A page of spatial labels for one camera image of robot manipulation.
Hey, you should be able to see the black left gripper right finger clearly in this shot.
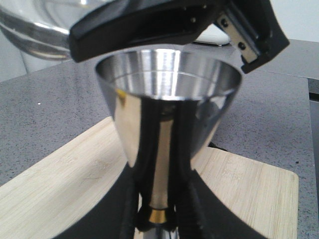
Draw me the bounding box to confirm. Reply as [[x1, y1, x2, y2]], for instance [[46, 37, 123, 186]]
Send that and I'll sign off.
[[175, 170, 265, 239]]

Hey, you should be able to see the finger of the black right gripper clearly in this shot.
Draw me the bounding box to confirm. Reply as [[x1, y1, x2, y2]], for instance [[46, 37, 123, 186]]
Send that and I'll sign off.
[[69, 0, 226, 62]]

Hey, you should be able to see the clear glass beaker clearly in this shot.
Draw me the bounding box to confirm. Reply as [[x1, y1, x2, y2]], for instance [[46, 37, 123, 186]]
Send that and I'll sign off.
[[0, 0, 130, 61]]

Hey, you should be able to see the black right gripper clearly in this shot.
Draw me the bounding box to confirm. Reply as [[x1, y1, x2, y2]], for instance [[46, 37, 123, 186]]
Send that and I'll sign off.
[[215, 0, 290, 74]]

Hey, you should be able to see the light wooden cutting board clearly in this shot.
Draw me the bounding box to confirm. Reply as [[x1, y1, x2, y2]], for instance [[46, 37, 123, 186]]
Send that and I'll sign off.
[[0, 118, 299, 239]]

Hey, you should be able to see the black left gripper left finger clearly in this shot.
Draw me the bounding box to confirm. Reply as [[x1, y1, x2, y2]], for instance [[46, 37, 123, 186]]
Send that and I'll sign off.
[[55, 169, 139, 239]]

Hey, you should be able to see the steel double jigger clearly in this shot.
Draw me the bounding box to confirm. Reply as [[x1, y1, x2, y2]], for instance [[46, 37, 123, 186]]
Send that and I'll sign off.
[[95, 49, 242, 239]]

